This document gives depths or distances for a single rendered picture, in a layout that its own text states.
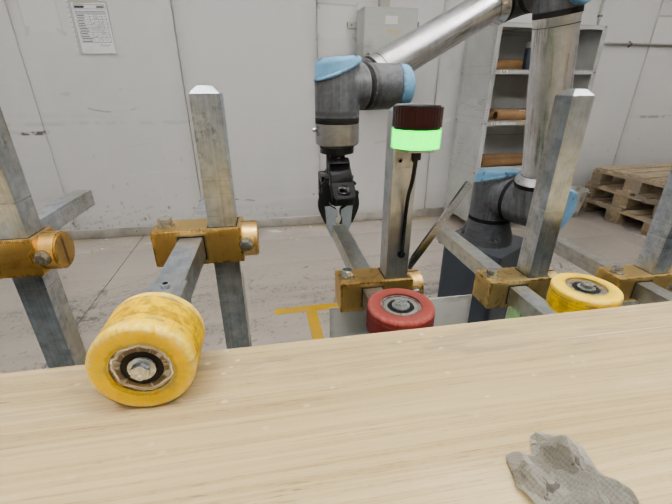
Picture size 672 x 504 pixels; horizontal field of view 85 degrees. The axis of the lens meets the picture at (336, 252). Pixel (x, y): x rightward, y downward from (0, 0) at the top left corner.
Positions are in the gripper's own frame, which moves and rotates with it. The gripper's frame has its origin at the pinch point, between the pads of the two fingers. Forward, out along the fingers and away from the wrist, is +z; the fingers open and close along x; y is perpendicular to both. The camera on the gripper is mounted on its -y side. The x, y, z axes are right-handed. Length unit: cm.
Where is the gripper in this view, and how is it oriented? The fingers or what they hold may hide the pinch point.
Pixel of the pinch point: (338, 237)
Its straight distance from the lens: 84.2
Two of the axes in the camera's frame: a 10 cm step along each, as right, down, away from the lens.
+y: -1.7, -4.1, 9.0
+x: -9.9, 0.7, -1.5
